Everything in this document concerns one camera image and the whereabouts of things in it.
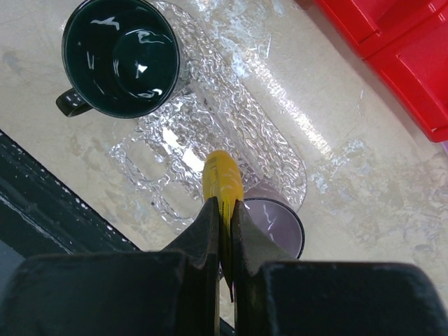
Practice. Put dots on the dark green mug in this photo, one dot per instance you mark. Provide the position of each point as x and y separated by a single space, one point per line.
122 58

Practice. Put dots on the red right bin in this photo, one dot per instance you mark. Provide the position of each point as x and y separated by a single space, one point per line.
409 51

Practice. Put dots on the clear textured oval tray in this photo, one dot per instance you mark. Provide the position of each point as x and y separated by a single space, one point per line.
212 79

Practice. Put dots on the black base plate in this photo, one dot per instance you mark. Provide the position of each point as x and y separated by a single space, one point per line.
41 215

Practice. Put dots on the red bin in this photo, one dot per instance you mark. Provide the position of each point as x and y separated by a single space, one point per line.
409 51
370 25

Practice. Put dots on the clear textured acrylic holder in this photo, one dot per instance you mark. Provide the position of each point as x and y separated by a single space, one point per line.
164 156

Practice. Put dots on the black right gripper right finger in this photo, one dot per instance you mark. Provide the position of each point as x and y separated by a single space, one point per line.
277 295

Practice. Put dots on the red middle bin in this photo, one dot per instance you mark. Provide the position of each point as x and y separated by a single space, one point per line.
370 25

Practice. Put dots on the yellow toothpaste tube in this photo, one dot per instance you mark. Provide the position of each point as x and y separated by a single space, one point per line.
221 178

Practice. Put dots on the grey-purple mug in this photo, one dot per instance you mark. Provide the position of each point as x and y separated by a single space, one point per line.
273 215

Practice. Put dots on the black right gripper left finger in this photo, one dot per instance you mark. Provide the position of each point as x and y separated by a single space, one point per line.
174 291

